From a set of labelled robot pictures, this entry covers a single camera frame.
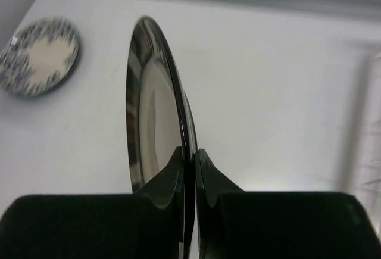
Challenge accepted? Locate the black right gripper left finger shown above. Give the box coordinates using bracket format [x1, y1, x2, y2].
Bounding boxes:
[1, 148, 185, 258]

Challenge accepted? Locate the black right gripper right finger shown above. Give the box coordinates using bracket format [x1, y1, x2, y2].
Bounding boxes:
[194, 149, 380, 258]

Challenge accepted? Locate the blue floral plate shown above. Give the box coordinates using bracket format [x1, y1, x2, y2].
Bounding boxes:
[1, 17, 81, 98]

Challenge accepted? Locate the plain dark rim plate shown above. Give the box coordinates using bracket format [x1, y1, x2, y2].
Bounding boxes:
[126, 15, 198, 258]

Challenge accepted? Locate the metal wire dish rack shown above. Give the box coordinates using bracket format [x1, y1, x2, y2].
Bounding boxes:
[339, 41, 381, 200]

